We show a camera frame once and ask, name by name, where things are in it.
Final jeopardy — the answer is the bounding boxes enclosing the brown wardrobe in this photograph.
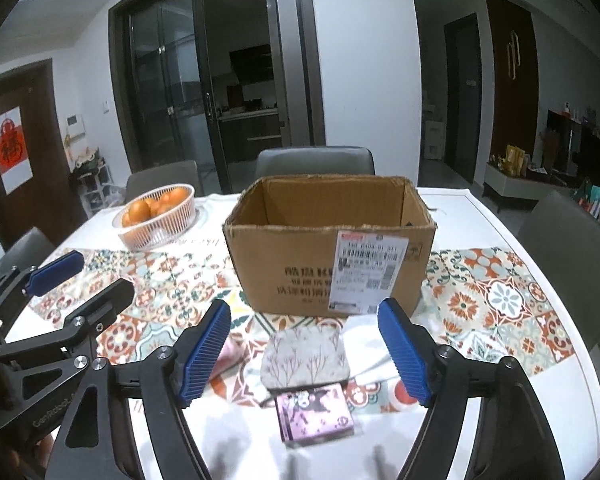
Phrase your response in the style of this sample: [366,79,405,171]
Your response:
[484,0,540,166]

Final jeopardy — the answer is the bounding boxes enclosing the white storage cart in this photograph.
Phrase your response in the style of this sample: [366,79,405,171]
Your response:
[70,147,126,221]

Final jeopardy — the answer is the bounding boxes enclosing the black range hood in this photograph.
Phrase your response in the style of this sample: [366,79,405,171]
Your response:
[229,45,273,83]

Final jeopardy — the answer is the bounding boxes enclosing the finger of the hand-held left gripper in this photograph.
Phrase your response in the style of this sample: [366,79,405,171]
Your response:
[0,278,135,368]
[0,249,86,331]

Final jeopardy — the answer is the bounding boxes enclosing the patterned tile-print tablecloth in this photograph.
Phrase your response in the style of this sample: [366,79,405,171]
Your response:
[27,192,578,461]

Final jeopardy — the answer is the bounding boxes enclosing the brown cardboard box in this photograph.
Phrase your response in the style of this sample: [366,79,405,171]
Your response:
[222,174,438,318]

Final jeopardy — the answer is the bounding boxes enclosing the dark interior door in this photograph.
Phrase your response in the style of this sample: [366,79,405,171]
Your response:
[444,10,483,183]

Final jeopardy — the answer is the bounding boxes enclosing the white low cabinet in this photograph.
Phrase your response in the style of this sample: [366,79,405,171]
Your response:
[482,162,576,211]

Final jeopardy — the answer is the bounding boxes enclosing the yellow gift bags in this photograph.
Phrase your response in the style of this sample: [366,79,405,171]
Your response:
[502,145,528,176]

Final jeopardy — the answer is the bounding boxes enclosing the pile of oranges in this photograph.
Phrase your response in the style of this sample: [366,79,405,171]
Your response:
[121,186,191,228]

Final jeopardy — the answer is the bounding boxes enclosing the black television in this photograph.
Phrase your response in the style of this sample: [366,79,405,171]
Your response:
[545,109,600,176]

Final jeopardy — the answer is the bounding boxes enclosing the white drawer unit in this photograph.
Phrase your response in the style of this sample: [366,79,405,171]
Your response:
[422,102,446,161]

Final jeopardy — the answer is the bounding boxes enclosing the white plastic basket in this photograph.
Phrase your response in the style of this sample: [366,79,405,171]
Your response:
[112,183,196,252]

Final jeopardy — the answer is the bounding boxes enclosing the pink cloth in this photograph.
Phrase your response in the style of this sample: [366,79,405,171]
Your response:
[215,332,251,376]

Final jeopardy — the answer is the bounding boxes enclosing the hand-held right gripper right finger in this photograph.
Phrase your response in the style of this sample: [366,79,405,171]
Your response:
[376,297,567,480]

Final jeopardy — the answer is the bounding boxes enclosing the grey tree-print fabric pouch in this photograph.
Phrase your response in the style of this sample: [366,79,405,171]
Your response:
[260,329,351,390]

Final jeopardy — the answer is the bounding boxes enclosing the dark sliding glass door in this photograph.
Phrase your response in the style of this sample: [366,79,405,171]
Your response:
[109,0,326,193]

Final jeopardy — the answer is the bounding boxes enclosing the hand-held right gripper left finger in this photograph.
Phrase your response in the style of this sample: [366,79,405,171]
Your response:
[45,300,232,480]

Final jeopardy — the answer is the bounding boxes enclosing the brown wooden door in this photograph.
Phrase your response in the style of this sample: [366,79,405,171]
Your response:
[0,60,88,251]

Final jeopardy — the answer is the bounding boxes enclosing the purple tissue packet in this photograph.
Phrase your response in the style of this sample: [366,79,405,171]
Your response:
[275,382,356,443]

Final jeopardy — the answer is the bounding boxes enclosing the grey dining chair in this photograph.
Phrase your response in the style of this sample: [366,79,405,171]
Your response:
[0,226,56,278]
[517,190,600,351]
[254,146,376,181]
[125,160,204,206]

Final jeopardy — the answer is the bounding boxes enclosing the red and white door poster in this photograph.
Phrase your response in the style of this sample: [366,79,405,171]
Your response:
[0,106,33,195]

